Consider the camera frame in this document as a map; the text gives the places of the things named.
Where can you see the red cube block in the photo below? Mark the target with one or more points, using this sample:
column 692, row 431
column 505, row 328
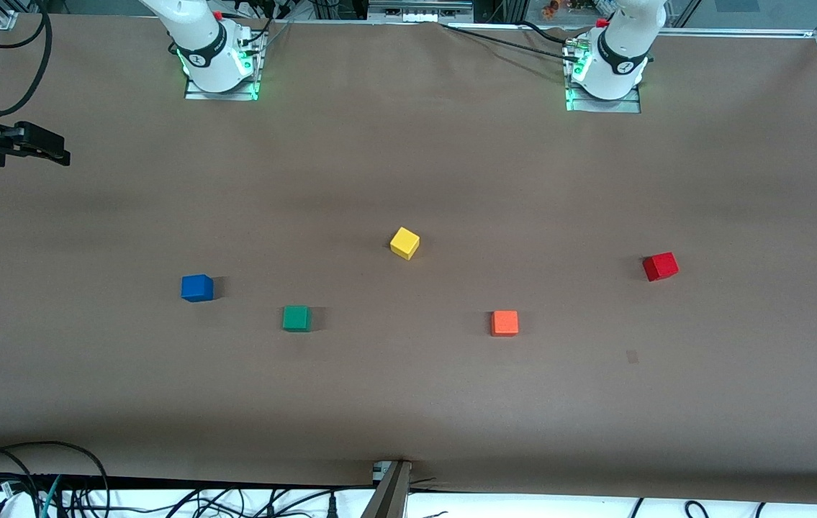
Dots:
column 660, row 267

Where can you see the blue cube block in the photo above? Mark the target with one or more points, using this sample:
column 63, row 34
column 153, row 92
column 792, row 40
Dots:
column 196, row 289

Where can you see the green cube block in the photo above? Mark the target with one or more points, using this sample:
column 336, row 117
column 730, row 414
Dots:
column 296, row 319

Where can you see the orange cube block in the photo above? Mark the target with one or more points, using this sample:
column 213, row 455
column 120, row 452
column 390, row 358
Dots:
column 504, row 323

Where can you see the yellow cube block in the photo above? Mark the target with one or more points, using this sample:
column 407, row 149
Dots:
column 404, row 243

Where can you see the small orange figure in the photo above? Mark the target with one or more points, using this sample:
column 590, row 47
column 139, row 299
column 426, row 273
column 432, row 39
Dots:
column 550, row 8

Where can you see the grey power strip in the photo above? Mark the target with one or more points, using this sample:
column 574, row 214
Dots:
column 419, row 11

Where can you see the brown table cover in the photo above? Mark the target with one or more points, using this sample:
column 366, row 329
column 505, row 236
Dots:
column 408, row 396

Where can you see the aluminium frame rail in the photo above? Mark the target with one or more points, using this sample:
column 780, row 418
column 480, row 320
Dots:
column 739, row 32

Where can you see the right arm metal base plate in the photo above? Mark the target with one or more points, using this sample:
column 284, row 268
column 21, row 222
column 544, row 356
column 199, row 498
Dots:
column 196, row 95

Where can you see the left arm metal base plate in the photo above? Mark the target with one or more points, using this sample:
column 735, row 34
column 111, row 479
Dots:
column 631, row 106

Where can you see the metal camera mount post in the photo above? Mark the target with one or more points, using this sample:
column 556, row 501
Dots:
column 390, row 493

